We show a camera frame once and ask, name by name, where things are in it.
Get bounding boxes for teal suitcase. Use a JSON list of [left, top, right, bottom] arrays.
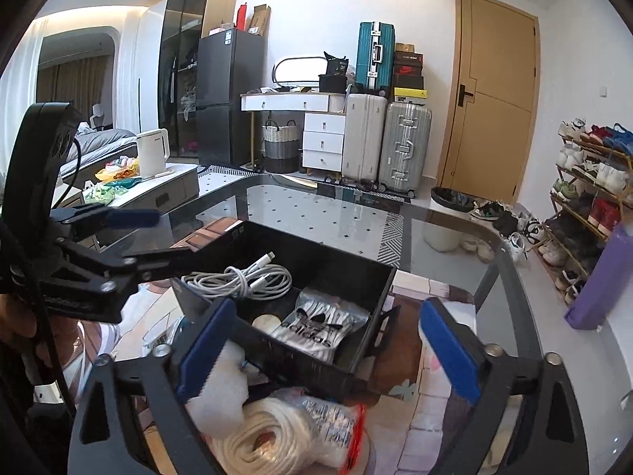
[[355, 22, 396, 97]]

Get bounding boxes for black bag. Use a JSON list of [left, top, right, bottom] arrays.
[[319, 51, 351, 94]]

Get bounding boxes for white low cabinet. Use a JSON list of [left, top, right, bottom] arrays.
[[59, 161, 201, 213]]

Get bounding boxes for metal shoe rack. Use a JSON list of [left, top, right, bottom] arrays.
[[541, 119, 633, 302]]

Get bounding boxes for grey bed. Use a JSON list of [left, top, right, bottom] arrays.
[[59, 127, 138, 174]]

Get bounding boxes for flat cardboard box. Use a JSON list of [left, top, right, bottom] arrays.
[[248, 5, 272, 36]]

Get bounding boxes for purple bag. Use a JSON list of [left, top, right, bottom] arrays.
[[564, 222, 633, 330]]

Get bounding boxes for white foam sheet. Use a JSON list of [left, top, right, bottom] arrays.
[[185, 341, 250, 436]]

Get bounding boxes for white rope coil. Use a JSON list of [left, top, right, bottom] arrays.
[[208, 388, 369, 475]]

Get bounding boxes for black fridge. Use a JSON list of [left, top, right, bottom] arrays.
[[195, 28, 265, 168]]

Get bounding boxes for white charging cable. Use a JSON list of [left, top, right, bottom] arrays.
[[182, 251, 294, 300]]

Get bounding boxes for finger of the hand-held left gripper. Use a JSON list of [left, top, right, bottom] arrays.
[[47, 206, 162, 243], [14, 246, 208, 325]]

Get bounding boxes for black shoe box red logo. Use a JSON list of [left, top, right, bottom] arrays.
[[394, 53, 425, 78]]

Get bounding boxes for tan wooden door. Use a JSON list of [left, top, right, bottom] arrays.
[[440, 0, 539, 206]]

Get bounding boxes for green plastic bag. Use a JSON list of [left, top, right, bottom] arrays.
[[83, 180, 134, 206]]

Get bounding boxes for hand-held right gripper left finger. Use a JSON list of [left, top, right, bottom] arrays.
[[66, 298, 238, 475]]

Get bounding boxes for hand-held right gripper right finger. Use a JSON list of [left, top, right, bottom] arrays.
[[419, 298, 594, 475]]

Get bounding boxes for woven laundry basket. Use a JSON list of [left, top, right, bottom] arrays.
[[261, 120, 300, 174]]

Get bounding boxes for white dresser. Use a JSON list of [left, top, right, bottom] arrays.
[[241, 91, 347, 175]]

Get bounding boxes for white electric kettle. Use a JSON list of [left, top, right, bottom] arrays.
[[135, 129, 171, 179]]

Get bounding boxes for cream tape roll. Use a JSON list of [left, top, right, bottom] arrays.
[[251, 313, 282, 334]]

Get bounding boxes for black cardboard box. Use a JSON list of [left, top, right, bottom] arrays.
[[171, 220, 396, 397]]

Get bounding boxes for printed cartoon mat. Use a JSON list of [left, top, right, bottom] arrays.
[[99, 222, 478, 475]]

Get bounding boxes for silver suitcase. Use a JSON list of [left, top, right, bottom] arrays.
[[378, 101, 432, 196]]

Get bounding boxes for person's left hand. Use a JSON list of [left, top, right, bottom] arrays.
[[0, 294, 38, 342]]

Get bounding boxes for white trash bin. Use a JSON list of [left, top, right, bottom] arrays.
[[429, 187, 476, 252]]

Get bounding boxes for oval mirror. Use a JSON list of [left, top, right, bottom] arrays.
[[273, 55, 330, 87]]

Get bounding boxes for heap of loose sneakers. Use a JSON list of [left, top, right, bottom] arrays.
[[462, 200, 550, 263]]

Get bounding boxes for brown curtain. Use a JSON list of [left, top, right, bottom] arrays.
[[37, 57, 107, 127]]

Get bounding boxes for white suitcase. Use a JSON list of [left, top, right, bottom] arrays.
[[342, 93, 388, 184]]

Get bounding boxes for rows of assorted shoes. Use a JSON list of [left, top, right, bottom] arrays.
[[541, 118, 633, 302]]

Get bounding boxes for black white sock packet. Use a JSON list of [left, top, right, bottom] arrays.
[[269, 287, 371, 362]]

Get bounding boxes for dark glass wardrobe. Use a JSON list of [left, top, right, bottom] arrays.
[[158, 0, 238, 162]]

